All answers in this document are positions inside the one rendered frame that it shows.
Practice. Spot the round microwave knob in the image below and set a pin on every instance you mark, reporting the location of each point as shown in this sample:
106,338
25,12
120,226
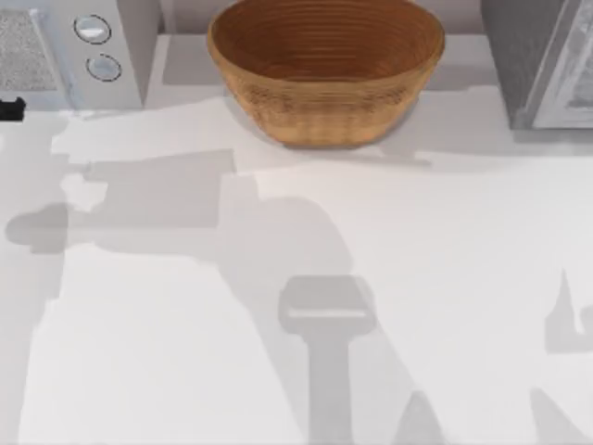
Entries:
104,67
92,29

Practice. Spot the brown woven basket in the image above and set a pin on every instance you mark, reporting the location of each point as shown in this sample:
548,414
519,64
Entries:
324,69

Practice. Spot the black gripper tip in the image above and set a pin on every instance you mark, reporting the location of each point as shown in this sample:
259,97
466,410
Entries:
10,109

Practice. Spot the pale microwave oven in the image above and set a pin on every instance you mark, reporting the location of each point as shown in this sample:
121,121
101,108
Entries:
55,55

